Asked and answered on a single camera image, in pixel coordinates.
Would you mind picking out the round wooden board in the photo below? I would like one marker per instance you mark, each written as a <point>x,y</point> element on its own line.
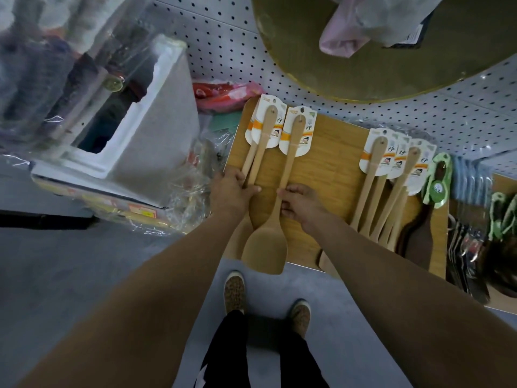
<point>363,76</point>

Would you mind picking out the teal packet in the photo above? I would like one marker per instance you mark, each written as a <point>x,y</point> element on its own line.
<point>224,123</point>

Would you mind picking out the person's left hand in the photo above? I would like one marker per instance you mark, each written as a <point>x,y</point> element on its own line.
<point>230,193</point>

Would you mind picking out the row of dark spoons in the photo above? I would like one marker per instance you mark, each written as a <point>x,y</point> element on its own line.
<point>503,258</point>

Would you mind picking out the person's black trouser leg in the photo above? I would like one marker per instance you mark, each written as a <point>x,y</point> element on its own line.
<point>299,363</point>
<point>226,351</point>

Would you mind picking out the white foam box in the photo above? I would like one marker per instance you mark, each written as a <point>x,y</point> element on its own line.
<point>153,149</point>

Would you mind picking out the silver white folded umbrella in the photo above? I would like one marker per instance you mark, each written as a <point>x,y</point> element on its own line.
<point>387,20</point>

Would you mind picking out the red packet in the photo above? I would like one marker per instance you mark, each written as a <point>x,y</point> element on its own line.
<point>218,96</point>

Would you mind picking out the bundle of packets in plastic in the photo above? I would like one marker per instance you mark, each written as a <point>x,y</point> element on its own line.
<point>48,76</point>

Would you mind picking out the bundle of carded steel utensils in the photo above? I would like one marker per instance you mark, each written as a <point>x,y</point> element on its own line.
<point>468,246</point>

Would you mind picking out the person's left forearm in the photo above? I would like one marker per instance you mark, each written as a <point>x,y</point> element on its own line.
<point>141,319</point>

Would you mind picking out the pile of wooden spatulas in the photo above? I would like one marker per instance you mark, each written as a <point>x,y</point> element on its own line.
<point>373,185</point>

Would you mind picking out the person's right hand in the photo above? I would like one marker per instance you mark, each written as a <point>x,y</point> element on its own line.
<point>305,208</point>

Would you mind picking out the green-card spatulas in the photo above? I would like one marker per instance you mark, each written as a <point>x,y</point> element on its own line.
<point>420,242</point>

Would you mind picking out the pink folded umbrella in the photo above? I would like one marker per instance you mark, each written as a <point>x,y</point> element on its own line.
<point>339,40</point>

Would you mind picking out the person's shoe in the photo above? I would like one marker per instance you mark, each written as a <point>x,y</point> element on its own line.
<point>299,319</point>
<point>235,292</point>

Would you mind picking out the person's right forearm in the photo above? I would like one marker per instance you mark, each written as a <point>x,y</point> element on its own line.
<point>404,311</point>

